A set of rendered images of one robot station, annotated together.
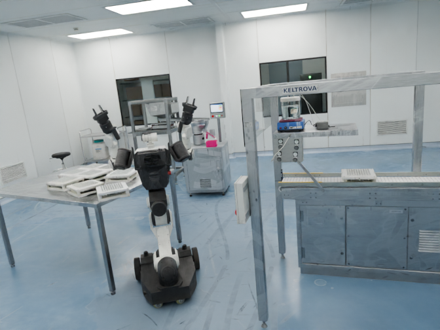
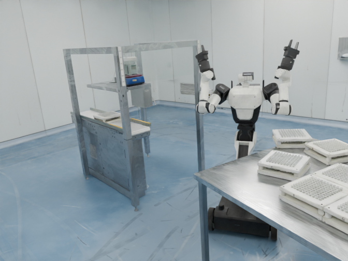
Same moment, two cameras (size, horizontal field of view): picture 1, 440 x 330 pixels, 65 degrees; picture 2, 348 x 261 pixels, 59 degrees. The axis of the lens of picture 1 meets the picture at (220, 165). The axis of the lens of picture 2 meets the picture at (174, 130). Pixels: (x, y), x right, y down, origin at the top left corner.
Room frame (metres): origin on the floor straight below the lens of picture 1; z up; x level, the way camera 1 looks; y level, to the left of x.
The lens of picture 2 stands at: (5.14, 1.29, 1.66)
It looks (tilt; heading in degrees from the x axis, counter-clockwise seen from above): 17 degrees down; 211
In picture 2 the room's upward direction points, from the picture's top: 4 degrees counter-clockwise
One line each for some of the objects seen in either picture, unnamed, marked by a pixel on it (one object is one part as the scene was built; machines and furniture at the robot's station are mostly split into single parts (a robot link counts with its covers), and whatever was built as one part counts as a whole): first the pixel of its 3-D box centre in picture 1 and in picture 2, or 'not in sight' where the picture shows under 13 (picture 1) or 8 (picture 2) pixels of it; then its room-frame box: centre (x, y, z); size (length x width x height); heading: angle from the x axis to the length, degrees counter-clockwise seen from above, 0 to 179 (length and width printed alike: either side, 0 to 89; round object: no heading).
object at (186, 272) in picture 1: (167, 266); (245, 199); (2.69, 0.52, 0.19); 0.64 x 0.52 x 0.33; 10
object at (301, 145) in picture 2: (112, 194); (291, 141); (2.81, 0.92, 0.84); 0.24 x 0.24 x 0.02; 22
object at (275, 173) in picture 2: (122, 178); (284, 168); (3.32, 0.97, 0.84); 0.24 x 0.24 x 0.02; 82
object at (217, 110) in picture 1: (218, 122); not in sight; (5.45, -0.04, 1.07); 0.23 x 0.10 x 0.62; 78
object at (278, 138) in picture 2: (112, 188); (291, 134); (2.81, 0.92, 0.89); 0.25 x 0.24 x 0.02; 112
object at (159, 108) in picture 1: (169, 142); not in sight; (6.03, 0.83, 0.75); 1.43 x 1.06 x 1.50; 78
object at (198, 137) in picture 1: (201, 132); not in sight; (5.42, 0.23, 0.95); 0.49 x 0.36 x 0.37; 78
